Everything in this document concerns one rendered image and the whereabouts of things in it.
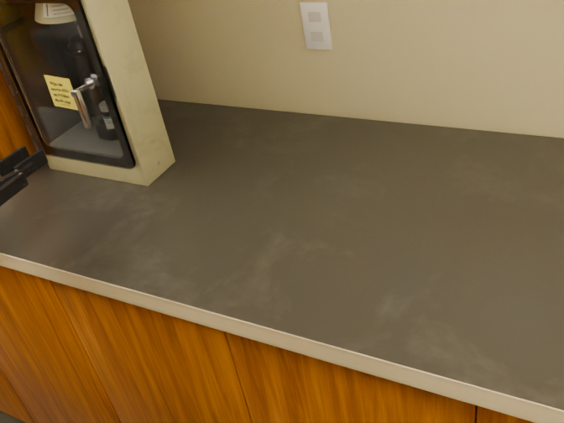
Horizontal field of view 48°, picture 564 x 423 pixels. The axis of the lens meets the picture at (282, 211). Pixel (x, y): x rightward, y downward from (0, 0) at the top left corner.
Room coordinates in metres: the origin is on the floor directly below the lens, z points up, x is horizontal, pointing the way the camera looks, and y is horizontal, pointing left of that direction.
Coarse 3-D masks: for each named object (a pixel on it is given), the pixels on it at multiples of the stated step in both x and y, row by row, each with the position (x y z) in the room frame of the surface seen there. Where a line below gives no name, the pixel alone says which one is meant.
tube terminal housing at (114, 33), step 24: (96, 0) 1.27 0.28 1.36; (120, 0) 1.32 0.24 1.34; (96, 24) 1.25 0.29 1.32; (120, 24) 1.30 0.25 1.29; (120, 48) 1.29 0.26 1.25; (120, 72) 1.27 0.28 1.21; (144, 72) 1.33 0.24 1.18; (120, 96) 1.25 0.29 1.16; (144, 96) 1.31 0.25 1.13; (144, 120) 1.29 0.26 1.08; (144, 144) 1.27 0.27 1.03; (168, 144) 1.33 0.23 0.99; (72, 168) 1.38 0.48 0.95; (96, 168) 1.33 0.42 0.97; (120, 168) 1.29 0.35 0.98; (144, 168) 1.25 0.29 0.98
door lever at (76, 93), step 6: (90, 78) 1.26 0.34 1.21; (84, 84) 1.25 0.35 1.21; (90, 84) 1.26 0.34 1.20; (72, 90) 1.23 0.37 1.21; (78, 90) 1.23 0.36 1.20; (84, 90) 1.24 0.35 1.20; (72, 96) 1.22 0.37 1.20; (78, 96) 1.22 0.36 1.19; (78, 102) 1.22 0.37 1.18; (84, 102) 1.23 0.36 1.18; (78, 108) 1.23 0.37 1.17; (84, 108) 1.22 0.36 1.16; (84, 114) 1.22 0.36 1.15; (84, 120) 1.22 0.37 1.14; (90, 120) 1.23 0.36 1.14; (90, 126) 1.22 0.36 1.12
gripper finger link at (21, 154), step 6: (18, 150) 1.11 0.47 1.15; (24, 150) 1.12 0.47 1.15; (12, 156) 1.09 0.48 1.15; (18, 156) 1.10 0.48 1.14; (24, 156) 1.11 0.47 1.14; (0, 162) 1.07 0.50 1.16; (6, 162) 1.08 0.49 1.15; (12, 162) 1.09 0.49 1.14; (18, 162) 1.10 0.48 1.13; (0, 168) 1.07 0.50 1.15; (6, 168) 1.08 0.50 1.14; (12, 168) 1.08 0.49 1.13; (0, 174) 1.07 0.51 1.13; (6, 174) 1.07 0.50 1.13
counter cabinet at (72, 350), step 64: (0, 320) 1.24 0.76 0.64; (64, 320) 1.09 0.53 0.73; (128, 320) 0.96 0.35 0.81; (0, 384) 1.36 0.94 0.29; (64, 384) 1.17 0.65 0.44; (128, 384) 1.01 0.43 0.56; (192, 384) 0.90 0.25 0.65; (256, 384) 0.80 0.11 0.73; (320, 384) 0.72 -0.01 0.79; (384, 384) 0.65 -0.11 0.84
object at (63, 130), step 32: (0, 0) 1.36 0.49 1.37; (32, 0) 1.31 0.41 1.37; (64, 0) 1.26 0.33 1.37; (0, 32) 1.39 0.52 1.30; (32, 32) 1.33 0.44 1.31; (64, 32) 1.28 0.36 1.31; (32, 64) 1.35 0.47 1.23; (64, 64) 1.30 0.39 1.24; (96, 64) 1.25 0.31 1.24; (32, 96) 1.38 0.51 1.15; (96, 96) 1.26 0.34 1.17; (64, 128) 1.34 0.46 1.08; (96, 128) 1.28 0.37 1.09; (96, 160) 1.31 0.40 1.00; (128, 160) 1.25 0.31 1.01
